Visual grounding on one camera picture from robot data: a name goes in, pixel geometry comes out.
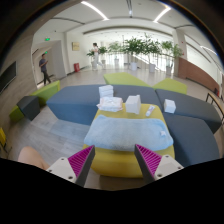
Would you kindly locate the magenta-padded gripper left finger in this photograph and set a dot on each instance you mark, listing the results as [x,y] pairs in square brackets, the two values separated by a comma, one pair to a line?
[81,163]

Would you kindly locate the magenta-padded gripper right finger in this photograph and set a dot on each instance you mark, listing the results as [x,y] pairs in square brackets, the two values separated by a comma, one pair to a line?
[150,161]

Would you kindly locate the light blue towel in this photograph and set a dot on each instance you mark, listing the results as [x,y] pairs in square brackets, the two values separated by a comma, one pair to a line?
[126,133]

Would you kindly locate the yellow ottoman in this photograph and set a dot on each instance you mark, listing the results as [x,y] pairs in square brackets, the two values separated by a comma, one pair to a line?
[113,165]

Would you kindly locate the person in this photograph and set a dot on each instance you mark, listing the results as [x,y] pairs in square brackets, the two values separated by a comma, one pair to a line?
[31,158]
[96,55]
[43,66]

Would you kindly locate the white tube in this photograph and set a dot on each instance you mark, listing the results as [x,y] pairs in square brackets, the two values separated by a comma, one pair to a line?
[150,110]

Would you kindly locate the small white cube box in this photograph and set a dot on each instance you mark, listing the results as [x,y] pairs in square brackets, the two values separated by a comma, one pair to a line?
[169,106]

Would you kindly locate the white house-shaped box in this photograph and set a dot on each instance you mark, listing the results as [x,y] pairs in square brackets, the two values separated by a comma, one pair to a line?
[133,104]

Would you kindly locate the long blue-grey sofa seat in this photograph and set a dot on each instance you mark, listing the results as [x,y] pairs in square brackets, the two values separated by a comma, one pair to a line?
[75,103]

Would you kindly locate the white folded cloth pack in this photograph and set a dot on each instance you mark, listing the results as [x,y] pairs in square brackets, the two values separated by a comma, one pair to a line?
[110,104]

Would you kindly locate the white stacked tissue box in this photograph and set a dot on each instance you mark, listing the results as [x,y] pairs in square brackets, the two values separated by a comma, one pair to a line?
[106,91]

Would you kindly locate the dark grey cube stool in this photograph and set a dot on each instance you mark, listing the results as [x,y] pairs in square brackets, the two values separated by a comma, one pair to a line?
[29,107]

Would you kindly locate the green bench seat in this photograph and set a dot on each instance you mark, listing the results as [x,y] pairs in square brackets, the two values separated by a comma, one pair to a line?
[46,93]

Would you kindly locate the green ottoman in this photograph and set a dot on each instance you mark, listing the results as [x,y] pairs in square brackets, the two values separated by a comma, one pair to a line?
[125,79]
[170,86]

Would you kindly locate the yellow chair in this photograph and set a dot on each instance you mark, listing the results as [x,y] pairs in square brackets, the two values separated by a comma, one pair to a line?
[2,136]

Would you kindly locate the red bin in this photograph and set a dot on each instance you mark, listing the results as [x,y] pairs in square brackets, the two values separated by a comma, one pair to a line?
[76,67]

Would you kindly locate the group of potted plants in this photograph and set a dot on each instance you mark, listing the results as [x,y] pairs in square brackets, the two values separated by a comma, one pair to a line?
[133,46]

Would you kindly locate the green exit sign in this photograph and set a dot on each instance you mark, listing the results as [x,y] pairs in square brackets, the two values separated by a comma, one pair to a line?
[47,39]

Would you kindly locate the group of ceiling lights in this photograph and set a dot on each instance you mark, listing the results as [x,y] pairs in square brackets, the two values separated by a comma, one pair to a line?
[95,10]

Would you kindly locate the wooden bench with black frame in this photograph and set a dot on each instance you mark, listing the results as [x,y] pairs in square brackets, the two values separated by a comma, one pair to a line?
[215,101]

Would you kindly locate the black wall screen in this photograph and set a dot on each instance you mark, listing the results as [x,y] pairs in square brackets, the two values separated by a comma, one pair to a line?
[7,76]

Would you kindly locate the framed wall picture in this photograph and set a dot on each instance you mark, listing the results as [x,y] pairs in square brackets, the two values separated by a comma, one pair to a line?
[75,46]

